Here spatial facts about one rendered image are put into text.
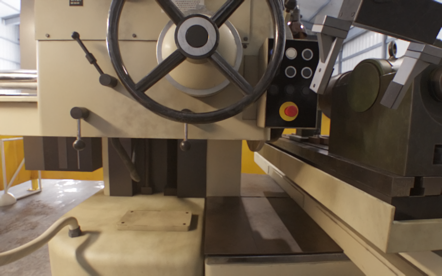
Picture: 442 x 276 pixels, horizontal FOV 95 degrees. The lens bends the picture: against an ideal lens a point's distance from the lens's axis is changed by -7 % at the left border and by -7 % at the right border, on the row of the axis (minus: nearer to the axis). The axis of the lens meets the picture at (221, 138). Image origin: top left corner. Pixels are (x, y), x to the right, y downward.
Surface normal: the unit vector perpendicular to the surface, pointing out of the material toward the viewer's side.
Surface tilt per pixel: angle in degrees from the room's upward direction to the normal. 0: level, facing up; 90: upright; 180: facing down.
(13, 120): 90
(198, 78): 120
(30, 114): 90
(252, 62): 90
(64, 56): 90
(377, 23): 113
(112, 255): 35
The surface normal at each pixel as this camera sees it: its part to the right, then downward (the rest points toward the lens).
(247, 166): 0.04, 0.10
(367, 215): -1.00, -0.02
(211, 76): 0.27, 0.52
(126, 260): 0.04, -0.46
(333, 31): 0.04, 0.48
